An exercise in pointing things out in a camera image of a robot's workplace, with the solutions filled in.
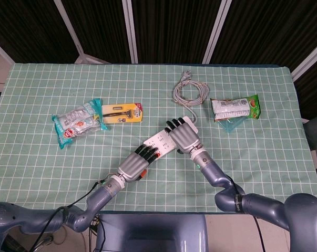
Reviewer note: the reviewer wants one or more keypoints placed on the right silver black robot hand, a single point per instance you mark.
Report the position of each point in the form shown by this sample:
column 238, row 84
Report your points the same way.
column 185, row 137

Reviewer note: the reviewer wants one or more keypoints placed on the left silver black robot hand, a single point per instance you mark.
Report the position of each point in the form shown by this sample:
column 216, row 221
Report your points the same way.
column 132, row 168

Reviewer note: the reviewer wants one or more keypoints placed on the white power strip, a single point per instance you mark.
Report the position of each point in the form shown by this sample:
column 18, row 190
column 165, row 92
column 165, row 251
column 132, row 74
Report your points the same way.
column 161, row 141

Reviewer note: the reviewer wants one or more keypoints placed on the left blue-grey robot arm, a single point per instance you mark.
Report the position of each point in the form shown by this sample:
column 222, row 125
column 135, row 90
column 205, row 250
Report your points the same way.
column 97, row 199

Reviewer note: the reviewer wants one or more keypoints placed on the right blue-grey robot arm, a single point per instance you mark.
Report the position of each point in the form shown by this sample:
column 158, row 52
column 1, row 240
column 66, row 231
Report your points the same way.
column 216, row 176

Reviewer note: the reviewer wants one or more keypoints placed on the yellow razor blister pack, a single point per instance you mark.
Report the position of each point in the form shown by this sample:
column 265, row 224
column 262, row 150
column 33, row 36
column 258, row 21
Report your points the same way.
column 132, row 113

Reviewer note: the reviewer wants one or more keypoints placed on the green white snack bag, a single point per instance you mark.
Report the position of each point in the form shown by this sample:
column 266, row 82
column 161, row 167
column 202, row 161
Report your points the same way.
column 234, row 107

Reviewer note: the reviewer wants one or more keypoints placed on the green white grid tablecloth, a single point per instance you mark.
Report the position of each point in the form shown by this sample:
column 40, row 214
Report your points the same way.
column 69, row 162

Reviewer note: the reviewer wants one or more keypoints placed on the blue-grey robot torso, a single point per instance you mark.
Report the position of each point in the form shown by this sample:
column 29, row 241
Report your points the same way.
column 150, row 233

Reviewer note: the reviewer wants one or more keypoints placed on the teal silver snack bag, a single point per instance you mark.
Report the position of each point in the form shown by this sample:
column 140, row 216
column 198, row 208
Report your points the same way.
column 74, row 123

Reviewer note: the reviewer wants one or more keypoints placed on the dark ribbed screen panel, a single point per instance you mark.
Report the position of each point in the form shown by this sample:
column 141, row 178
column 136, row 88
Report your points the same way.
column 26, row 26
column 100, row 26
column 171, row 26
column 268, row 26

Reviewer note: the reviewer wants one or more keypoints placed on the grey-green chair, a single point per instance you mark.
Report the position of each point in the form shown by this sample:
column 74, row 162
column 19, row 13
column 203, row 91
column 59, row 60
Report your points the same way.
column 316, row 131

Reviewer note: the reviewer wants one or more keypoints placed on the white screen frame post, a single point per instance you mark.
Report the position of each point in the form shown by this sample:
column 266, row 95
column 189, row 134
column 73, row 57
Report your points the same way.
column 309, row 59
column 0, row 50
column 69, row 29
column 216, row 29
column 130, row 29

